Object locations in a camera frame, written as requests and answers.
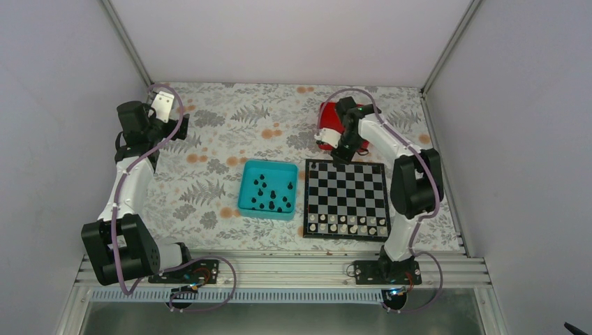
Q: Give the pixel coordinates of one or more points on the aluminium corner frame post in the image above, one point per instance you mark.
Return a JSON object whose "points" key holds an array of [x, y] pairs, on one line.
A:
{"points": [[126, 41]]}

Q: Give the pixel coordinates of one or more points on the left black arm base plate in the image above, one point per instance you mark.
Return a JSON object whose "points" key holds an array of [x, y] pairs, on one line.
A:
{"points": [[199, 273]]}

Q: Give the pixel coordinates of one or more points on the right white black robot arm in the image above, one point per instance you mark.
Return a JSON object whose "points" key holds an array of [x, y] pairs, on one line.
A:
{"points": [[416, 185]]}

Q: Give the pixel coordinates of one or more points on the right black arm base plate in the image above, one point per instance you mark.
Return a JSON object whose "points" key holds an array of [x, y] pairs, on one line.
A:
{"points": [[375, 272]]}

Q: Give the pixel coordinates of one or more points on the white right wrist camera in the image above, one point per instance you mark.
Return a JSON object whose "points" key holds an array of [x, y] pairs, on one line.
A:
{"points": [[327, 138]]}

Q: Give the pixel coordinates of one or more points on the right aluminium corner post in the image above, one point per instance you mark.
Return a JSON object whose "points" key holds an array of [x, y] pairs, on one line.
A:
{"points": [[458, 32]]}

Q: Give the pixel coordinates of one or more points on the black white chess board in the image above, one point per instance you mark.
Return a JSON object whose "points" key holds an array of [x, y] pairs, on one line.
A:
{"points": [[355, 189]]}

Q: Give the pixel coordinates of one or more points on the aluminium rail frame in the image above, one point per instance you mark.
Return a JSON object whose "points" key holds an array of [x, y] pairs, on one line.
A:
{"points": [[293, 293]]}

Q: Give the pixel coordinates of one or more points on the white chess pieces row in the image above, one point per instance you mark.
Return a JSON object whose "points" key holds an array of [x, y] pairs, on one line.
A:
{"points": [[349, 226]]}

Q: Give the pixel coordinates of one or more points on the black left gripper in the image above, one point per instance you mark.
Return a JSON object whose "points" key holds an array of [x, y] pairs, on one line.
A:
{"points": [[181, 133]]}

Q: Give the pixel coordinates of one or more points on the red plastic tray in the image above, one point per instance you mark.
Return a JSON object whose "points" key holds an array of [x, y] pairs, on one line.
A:
{"points": [[330, 119]]}

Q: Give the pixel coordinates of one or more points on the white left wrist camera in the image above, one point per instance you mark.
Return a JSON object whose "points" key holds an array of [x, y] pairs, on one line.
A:
{"points": [[162, 105]]}

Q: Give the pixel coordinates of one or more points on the teal plastic tray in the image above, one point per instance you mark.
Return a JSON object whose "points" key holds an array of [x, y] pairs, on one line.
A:
{"points": [[268, 190]]}

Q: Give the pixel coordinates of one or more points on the floral patterned table mat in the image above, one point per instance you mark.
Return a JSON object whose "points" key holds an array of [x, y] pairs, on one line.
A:
{"points": [[193, 197]]}

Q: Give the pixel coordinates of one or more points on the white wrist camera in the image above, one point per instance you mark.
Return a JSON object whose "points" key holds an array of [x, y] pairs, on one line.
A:
{"points": [[162, 105], [327, 138]]}

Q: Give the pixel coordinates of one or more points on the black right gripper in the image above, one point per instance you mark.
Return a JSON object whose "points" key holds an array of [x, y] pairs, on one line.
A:
{"points": [[339, 158]]}

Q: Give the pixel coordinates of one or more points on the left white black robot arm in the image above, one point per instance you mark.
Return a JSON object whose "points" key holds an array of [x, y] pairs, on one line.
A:
{"points": [[118, 244]]}

